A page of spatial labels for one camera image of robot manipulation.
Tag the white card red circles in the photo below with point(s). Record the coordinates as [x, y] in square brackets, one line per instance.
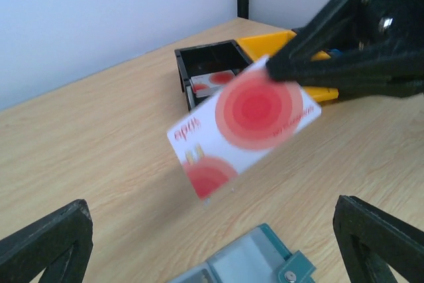
[207, 84]

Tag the black plastic bin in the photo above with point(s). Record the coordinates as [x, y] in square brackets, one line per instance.
[208, 58]

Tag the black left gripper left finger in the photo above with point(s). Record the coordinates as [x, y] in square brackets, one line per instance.
[58, 245]

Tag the teal leather card holder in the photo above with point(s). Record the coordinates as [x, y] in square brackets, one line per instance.
[257, 256]

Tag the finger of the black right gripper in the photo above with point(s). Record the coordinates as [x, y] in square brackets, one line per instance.
[355, 38]
[399, 87]

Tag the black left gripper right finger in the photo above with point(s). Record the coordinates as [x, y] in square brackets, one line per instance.
[372, 242]

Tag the white card orange circles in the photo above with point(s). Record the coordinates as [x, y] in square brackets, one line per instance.
[238, 126]

